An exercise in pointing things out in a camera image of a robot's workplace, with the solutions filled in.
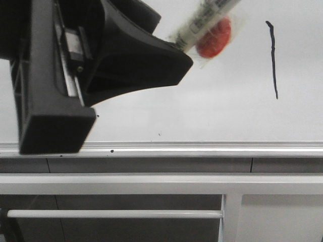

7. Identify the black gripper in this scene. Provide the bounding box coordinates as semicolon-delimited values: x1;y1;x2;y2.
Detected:
1;1;96;154

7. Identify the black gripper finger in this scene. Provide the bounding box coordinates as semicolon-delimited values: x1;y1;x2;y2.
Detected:
129;1;162;34
82;1;193;106

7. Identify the white whiteboard marker pen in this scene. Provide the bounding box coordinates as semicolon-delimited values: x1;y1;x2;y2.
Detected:
169;1;239;53

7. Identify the red round magnet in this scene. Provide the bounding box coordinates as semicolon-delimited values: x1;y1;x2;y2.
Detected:
196;17;232;58

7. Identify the white horizontal stand rod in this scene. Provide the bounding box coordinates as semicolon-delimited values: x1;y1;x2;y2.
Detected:
7;210;224;219

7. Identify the white whiteboard with aluminium frame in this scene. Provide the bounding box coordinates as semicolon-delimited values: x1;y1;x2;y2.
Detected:
0;0;323;158

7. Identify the white metal stand frame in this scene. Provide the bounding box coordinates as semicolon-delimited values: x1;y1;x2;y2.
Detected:
1;173;322;241

